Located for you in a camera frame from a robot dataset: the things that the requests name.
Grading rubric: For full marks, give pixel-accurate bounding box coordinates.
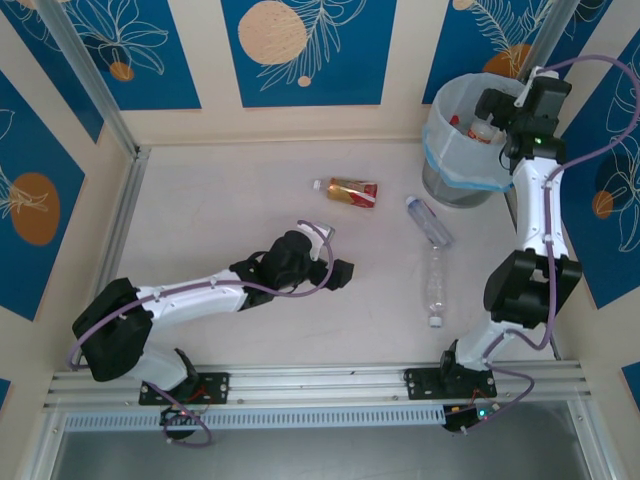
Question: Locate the green cap white label bottle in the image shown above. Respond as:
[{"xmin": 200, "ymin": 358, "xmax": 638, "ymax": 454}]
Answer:
[{"xmin": 468, "ymin": 121, "xmax": 505, "ymax": 147}]

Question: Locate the crushed gold red bottle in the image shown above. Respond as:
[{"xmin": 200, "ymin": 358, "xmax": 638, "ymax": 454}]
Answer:
[{"xmin": 312, "ymin": 176, "xmax": 380, "ymax": 211}]

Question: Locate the clear white cap bottle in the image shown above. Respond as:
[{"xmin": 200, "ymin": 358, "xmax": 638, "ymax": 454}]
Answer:
[{"xmin": 423, "ymin": 243, "xmax": 447, "ymax": 330}]

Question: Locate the clear square plastic bottle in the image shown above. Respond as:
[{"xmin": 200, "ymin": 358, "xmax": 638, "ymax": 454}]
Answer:
[{"xmin": 404, "ymin": 194, "xmax": 456, "ymax": 250}]

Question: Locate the trash bin with white bag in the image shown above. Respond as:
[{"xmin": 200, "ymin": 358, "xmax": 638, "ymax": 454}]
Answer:
[{"xmin": 421, "ymin": 72, "xmax": 550, "ymax": 194}]

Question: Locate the grey round bin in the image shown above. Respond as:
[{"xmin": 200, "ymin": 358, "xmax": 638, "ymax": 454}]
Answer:
[{"xmin": 421, "ymin": 159, "xmax": 514, "ymax": 209}]

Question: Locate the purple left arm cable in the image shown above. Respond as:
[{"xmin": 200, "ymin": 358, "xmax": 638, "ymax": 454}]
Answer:
[{"xmin": 67, "ymin": 219, "xmax": 336, "ymax": 448}]

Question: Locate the aluminium frame post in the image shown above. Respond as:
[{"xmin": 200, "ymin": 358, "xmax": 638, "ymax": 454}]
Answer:
[
  {"xmin": 517, "ymin": 0, "xmax": 574, "ymax": 91},
  {"xmin": 34, "ymin": 0, "xmax": 151, "ymax": 160}
]

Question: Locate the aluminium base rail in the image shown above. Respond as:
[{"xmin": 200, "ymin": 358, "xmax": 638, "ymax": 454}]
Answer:
[{"xmin": 47, "ymin": 359, "xmax": 586, "ymax": 409}]

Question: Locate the grey slotted cable duct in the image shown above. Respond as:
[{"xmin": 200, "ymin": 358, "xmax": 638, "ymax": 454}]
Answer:
[{"xmin": 64, "ymin": 404, "xmax": 449, "ymax": 432}]

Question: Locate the grey metal base plate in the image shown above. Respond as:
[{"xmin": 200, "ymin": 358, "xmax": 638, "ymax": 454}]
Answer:
[{"xmin": 49, "ymin": 429, "xmax": 591, "ymax": 480}]

